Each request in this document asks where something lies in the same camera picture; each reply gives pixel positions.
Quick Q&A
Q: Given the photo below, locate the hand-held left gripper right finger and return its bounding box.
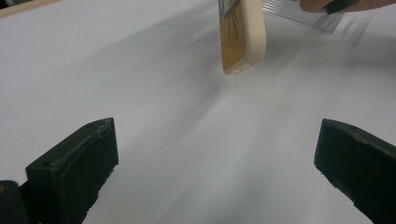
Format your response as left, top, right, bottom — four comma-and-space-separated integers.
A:
313, 118, 396, 224

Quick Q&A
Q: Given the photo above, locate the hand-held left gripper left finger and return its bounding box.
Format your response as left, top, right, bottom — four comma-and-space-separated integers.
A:
25, 117, 120, 224

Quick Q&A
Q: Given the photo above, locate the beige painted-print phone case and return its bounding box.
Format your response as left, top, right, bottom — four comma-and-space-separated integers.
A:
218, 0, 268, 77

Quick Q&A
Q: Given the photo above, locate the beige wooden strip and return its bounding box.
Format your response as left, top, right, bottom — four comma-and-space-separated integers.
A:
0, 0, 63, 20

